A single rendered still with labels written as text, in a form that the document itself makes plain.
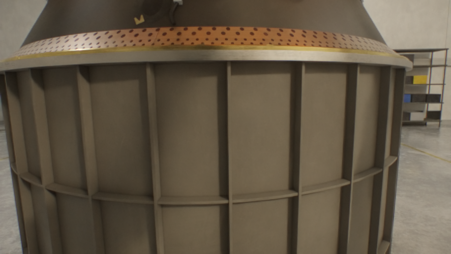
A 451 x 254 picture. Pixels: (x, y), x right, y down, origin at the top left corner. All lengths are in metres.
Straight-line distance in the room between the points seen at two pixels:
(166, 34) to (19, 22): 8.88
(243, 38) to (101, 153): 0.50
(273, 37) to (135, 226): 0.64
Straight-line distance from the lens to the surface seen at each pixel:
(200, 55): 0.54
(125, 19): 0.73
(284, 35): 0.66
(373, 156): 0.96
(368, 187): 0.98
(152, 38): 0.62
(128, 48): 0.60
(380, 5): 7.50
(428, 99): 7.34
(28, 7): 9.28
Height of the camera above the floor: 1.08
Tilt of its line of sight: 7 degrees down
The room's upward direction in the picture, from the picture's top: 1 degrees counter-clockwise
